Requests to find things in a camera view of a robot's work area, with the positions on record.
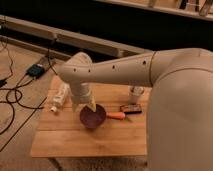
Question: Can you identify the wooden table board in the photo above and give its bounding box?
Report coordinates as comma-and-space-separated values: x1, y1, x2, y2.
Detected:
31, 76, 150, 157

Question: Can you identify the black power adapter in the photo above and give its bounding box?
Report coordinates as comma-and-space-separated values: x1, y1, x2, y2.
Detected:
26, 64, 45, 79

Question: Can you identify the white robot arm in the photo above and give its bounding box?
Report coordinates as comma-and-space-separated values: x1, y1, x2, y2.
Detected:
59, 48, 213, 171

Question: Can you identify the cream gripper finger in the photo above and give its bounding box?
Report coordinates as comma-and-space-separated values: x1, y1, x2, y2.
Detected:
87, 101, 96, 112
72, 103, 79, 112

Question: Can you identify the dark purple ceramic bowl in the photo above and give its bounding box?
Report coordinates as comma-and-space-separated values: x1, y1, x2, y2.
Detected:
80, 104, 106, 129

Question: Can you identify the orange carrot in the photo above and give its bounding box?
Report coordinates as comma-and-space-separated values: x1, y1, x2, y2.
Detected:
107, 112, 125, 120

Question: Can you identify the clear plastic bottle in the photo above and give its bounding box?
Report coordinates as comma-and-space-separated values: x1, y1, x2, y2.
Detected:
51, 83, 69, 113

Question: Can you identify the black floor cable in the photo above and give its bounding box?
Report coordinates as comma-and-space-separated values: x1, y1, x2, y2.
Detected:
0, 39, 58, 153

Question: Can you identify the small dark box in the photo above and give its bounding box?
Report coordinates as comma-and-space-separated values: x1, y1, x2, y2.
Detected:
120, 104, 142, 114

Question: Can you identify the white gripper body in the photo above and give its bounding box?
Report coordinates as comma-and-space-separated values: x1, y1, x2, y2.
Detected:
70, 83, 93, 104

